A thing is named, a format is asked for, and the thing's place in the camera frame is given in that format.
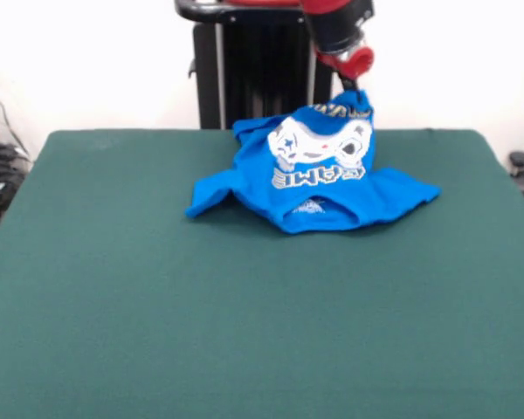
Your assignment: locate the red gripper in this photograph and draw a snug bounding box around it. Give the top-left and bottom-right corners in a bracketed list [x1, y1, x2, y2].
[314, 45, 376, 93]

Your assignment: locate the black cable bundle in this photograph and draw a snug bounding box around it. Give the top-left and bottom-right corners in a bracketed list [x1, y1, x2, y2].
[0, 79, 34, 229]

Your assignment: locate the blue printed t-shirt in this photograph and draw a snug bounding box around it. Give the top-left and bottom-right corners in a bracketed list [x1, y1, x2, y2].
[183, 88, 443, 236]

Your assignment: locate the dark green table cloth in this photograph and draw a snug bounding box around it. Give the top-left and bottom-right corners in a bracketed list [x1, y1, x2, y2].
[0, 128, 524, 419]

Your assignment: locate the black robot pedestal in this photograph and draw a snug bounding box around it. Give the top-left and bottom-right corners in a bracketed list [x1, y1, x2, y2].
[174, 0, 338, 130]

